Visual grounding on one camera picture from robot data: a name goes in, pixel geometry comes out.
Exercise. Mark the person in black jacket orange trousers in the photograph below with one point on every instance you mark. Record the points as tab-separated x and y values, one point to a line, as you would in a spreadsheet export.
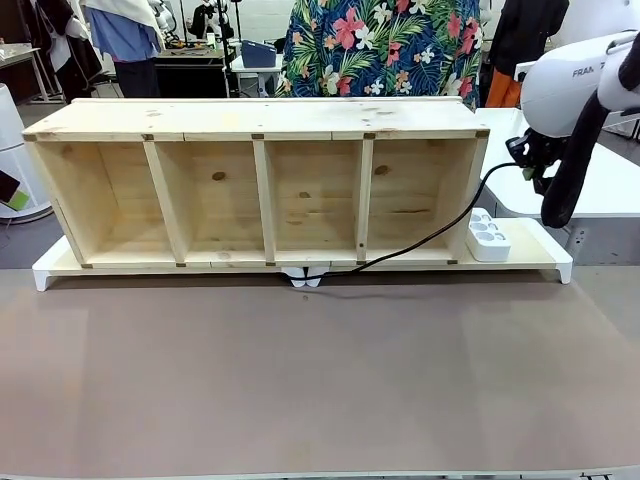
515	35

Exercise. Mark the person in blue shirt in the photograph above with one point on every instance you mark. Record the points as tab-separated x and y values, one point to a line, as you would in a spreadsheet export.
125	40

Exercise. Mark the white wood-topped desk riser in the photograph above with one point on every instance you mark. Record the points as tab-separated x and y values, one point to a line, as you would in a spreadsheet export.
55	262
530	250

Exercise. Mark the white round bin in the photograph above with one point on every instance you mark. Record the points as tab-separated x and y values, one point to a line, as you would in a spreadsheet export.
15	130

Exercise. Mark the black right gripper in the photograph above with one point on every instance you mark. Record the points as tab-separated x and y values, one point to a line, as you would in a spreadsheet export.
550	150

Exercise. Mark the blue storage box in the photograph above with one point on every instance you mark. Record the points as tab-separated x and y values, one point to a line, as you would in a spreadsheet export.
260	54

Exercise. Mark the black background table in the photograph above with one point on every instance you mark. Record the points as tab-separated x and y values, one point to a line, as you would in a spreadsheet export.
187	75

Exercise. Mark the white side table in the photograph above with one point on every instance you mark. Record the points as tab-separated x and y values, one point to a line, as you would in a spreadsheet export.
600	180

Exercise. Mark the person in floral shirt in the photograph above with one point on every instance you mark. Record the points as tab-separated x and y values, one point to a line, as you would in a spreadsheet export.
380	45

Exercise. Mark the light wooden four-compartment shelf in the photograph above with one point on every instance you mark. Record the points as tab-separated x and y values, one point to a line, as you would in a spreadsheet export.
310	117

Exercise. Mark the person in black white clothes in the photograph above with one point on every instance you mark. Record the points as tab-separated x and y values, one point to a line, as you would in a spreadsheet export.
55	45

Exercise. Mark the white power strip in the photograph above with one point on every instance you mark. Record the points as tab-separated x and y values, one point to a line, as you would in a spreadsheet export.
487	240

